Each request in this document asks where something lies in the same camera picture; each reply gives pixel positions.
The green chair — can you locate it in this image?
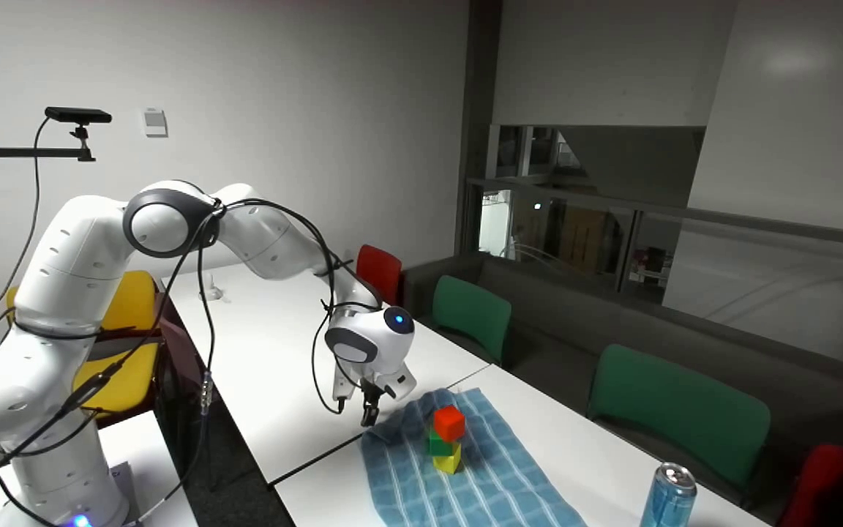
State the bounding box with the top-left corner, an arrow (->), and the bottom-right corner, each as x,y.
430,273 -> 516,365
586,343 -> 772,490

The black stereo camera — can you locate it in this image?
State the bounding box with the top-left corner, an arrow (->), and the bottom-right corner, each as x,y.
40,103 -> 115,127

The black camera cable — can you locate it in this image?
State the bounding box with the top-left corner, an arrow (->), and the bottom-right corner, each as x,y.
0,115 -> 57,355

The blue striped towel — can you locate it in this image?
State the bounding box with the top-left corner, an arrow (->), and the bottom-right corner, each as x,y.
359,387 -> 591,527

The yellow chair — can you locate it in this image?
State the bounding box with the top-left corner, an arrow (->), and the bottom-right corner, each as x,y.
7,270 -> 166,422

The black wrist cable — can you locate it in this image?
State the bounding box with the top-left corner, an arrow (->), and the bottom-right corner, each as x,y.
210,195 -> 349,418

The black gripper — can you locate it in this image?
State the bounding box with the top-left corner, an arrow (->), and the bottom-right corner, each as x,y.
349,374 -> 398,431

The red block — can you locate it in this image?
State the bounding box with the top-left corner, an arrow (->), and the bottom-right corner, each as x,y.
427,405 -> 468,443

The black camera boom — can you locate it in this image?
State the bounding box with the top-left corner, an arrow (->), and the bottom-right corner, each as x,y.
0,122 -> 100,169

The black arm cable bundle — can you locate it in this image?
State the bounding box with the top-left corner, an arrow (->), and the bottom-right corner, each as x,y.
0,216 -> 226,527

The yellow block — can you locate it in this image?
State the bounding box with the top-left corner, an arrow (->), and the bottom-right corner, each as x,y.
430,449 -> 468,477

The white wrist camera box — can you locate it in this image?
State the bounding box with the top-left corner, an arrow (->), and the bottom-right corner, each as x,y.
380,364 -> 419,405

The red chair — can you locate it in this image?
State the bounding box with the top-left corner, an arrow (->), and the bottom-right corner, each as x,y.
354,244 -> 406,308
775,443 -> 843,527

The blue drink can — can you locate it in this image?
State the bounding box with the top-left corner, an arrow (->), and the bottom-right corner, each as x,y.
638,459 -> 700,527

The green block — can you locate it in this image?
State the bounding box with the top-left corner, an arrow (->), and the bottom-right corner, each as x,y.
425,431 -> 465,459

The white wall switch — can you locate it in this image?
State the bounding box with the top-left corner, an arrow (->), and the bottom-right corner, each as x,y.
140,105 -> 172,141

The grey bench seat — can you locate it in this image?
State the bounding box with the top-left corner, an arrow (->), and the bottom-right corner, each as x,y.
403,254 -> 843,509

